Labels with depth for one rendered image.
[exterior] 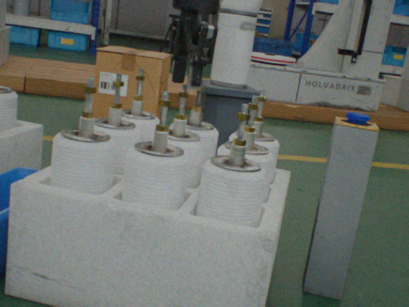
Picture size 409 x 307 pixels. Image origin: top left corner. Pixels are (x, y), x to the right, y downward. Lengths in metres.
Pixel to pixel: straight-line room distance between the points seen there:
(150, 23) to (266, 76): 6.35
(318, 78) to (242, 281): 2.37
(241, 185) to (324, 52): 2.52
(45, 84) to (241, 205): 2.03
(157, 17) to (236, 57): 7.91
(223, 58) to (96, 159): 0.58
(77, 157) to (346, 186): 0.45
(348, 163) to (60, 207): 0.47
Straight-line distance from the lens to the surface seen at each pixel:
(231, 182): 0.75
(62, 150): 0.82
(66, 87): 2.70
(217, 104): 1.29
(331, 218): 0.97
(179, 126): 0.91
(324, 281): 1.01
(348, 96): 3.15
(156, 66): 1.94
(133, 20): 9.15
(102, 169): 0.83
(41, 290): 0.87
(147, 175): 0.78
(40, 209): 0.83
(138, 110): 1.06
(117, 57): 1.97
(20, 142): 1.16
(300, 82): 3.02
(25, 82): 2.71
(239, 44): 1.31
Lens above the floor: 0.45
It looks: 14 degrees down
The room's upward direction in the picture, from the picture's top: 8 degrees clockwise
